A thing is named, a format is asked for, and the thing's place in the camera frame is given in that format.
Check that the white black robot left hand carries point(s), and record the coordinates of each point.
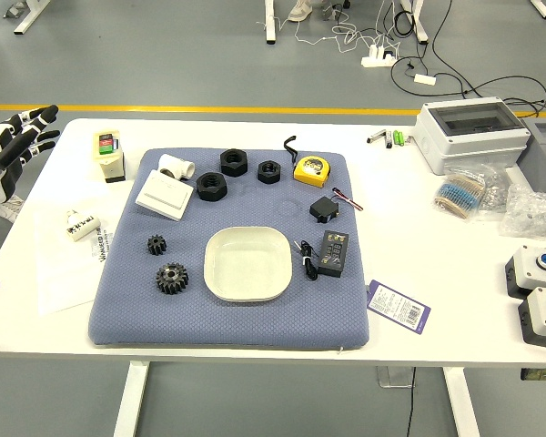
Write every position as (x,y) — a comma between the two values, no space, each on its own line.
(0,155)

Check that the small black gear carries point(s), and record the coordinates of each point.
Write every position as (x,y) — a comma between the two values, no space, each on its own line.
(154,249)

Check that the large black gear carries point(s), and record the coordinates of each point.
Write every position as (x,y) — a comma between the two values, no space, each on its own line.
(166,284)

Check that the large black hex nut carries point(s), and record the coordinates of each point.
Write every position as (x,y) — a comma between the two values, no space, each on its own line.
(225,169)
(202,191)

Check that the small black hex nut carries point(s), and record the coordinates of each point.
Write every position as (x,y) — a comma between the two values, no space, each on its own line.
(261,178)

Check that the grey box with orange button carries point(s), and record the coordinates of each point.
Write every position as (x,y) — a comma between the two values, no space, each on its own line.
(543,168)

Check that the blue button control box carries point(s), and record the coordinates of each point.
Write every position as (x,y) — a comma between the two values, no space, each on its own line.
(532,273)

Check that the red button control box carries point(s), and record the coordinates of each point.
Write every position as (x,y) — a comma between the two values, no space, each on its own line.
(543,318)

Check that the white light bulb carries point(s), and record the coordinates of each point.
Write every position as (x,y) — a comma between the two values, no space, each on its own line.
(83,225)

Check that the clear printed plastic bag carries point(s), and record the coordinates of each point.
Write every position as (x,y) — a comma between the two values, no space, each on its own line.
(68,277)

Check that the white desk leg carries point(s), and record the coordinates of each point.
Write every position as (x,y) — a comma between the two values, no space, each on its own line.
(270,23)
(419,23)
(29,16)
(542,8)

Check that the grey metal part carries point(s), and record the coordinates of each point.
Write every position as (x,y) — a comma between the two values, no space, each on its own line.
(13,10)

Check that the white pipe tee fitting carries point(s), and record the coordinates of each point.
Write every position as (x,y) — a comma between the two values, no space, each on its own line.
(173,163)

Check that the white square dish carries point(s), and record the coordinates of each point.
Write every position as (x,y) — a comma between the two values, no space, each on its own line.
(248,264)

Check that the white table leg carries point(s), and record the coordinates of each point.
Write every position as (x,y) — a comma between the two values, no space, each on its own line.
(459,400)
(129,400)

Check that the blue-grey quilted mat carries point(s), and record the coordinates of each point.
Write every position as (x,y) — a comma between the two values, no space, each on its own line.
(255,314)

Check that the yellow tape measure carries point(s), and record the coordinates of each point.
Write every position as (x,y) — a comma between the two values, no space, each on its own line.
(311,175)

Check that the seated person's white shoe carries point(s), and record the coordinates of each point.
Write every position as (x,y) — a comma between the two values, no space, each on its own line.
(300,11)

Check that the black digital display module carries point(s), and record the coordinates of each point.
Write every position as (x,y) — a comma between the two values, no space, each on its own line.
(333,255)

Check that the silver marker pen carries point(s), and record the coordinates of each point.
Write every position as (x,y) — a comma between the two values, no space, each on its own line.
(377,136)

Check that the white power strip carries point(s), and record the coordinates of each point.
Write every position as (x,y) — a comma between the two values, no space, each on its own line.
(377,60)

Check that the purple label card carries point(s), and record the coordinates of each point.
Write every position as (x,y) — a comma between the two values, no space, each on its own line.
(398,307)

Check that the white power adapter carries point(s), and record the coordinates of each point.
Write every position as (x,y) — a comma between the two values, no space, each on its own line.
(424,79)

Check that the bag of blue resistors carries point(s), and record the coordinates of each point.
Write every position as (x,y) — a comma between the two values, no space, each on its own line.
(457,196)

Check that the clear bag of small parts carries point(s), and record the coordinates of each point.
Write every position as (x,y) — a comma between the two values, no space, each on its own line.
(496,191)

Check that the clear bubble wrap bag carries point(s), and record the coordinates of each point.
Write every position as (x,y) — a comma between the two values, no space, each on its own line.
(534,214)

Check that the cream red-green push-button switch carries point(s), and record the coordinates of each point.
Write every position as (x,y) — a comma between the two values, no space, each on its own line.
(109,159)

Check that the white wall switch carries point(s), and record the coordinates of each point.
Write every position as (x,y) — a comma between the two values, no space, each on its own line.
(164,196)

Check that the grey electrical enclosure box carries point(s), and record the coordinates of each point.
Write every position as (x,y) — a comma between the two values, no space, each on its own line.
(473,145)

